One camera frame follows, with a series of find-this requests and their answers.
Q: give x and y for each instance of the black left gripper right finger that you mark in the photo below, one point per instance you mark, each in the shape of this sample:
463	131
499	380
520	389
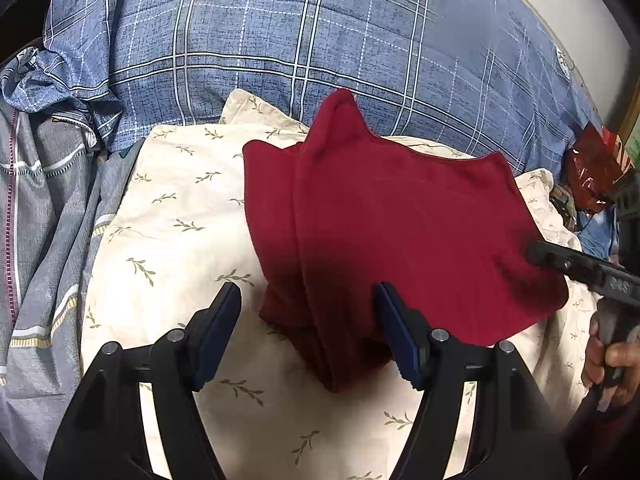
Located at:
513	434

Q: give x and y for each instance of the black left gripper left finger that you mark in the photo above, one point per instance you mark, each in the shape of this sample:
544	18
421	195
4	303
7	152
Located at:
101	435

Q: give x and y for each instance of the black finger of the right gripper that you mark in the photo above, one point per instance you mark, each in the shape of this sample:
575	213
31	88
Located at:
575	265

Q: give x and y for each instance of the dark red small garment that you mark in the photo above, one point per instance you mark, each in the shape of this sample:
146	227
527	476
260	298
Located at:
344	210

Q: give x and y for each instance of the person's right hand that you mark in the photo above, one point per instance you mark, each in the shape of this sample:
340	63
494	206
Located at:
624	354

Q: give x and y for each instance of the red shiny plastic bag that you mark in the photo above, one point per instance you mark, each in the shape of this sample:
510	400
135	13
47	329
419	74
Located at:
590	170

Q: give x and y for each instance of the wooden framed furniture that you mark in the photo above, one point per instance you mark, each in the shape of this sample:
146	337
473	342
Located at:
624	145

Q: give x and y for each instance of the cream leaf-print pillow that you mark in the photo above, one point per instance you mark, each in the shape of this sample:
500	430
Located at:
180	233

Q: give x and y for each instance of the grey striped bedsheet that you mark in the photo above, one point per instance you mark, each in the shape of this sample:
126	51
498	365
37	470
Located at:
60	190

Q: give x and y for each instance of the blue plaid quilt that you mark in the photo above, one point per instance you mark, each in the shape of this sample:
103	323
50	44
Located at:
481	76

